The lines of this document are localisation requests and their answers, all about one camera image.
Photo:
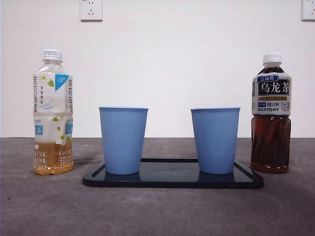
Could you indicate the jasmine oolong tea bottle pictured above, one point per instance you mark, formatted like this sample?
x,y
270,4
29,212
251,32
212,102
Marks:
x,y
53,98

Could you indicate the dark oolong tea bottle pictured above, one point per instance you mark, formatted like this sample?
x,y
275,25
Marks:
x,y
270,142

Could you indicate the blue ribbed plastic cup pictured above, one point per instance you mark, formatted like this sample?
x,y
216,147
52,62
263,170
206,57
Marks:
x,y
215,140
123,140

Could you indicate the dark teal rectangular tray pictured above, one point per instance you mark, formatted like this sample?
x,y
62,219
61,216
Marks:
x,y
172,180

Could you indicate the white wall socket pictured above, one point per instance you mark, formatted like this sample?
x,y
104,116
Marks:
x,y
308,12
91,12

